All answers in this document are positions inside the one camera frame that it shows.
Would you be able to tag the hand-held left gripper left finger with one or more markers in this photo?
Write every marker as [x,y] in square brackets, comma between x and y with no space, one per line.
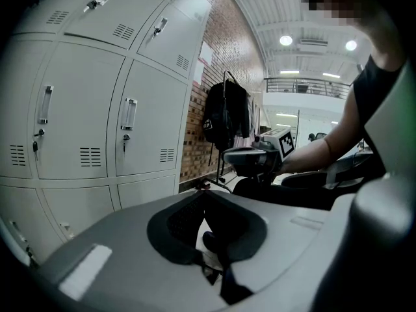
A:
[123,239]

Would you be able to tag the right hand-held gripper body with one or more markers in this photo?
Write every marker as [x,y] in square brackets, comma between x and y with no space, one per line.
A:
[282,141]

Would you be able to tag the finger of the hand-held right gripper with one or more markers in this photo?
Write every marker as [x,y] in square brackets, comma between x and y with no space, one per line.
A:
[248,156]

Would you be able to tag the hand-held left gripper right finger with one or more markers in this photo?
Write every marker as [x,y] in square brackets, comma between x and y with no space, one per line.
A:
[286,239]

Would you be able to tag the white vented locker door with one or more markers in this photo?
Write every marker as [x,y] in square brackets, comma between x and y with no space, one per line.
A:
[107,18]

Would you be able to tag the person's right forearm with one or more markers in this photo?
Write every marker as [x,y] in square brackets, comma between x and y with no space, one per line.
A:
[308,154]

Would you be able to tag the small locker key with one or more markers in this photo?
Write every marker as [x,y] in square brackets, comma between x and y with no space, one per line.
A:
[35,149]
[124,145]

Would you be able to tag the white metal locker cabinet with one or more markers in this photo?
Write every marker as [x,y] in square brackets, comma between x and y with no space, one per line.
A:
[81,93]

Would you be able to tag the light hanging garments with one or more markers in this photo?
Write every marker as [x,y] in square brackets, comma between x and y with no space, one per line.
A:
[254,115]

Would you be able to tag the black backpack with white label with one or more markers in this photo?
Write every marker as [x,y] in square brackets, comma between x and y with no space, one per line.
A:
[216,119]

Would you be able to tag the black hanging jacket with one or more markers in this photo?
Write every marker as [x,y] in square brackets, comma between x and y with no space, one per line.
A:
[239,106]

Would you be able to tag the metal mezzanine railing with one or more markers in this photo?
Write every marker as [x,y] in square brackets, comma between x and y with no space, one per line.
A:
[305,86]

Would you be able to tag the long ceiling light panel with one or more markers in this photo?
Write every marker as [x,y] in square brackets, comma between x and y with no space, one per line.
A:
[331,75]
[289,71]

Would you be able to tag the black metal coat rack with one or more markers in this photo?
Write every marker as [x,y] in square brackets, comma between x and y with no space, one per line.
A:
[224,76]

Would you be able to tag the round ceiling light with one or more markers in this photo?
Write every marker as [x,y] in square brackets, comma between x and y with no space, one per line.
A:
[286,40]
[351,45]

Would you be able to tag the ceiling air conditioner unit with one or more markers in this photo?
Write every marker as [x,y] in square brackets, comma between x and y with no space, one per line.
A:
[313,41]

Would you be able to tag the person's black shirt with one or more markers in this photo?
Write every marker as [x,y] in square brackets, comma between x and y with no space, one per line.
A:
[373,86]

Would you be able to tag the white paper sheet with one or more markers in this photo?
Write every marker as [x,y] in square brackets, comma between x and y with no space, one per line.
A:
[206,51]

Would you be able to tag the person's head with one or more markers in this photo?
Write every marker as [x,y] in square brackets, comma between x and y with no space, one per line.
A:
[357,8]

